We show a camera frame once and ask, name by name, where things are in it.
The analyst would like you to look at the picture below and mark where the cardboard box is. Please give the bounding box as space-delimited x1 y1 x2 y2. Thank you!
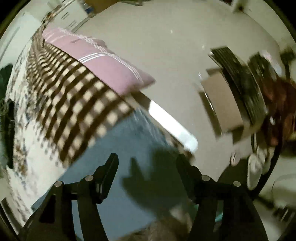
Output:
199 67 250 142

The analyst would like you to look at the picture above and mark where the brown checkered blanket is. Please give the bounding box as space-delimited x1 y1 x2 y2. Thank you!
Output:
26 29 134 167

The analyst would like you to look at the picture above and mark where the white bed frame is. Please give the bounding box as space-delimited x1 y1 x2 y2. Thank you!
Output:
129 91 199 153

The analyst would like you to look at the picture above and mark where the dark green garment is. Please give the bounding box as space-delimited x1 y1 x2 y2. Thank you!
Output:
0 63 13 99

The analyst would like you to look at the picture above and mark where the floral bedspread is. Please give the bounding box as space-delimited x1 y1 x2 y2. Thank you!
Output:
5 42 67 225

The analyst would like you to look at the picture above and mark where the pink striped pillow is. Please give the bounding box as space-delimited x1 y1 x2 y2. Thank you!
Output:
42 27 156 96

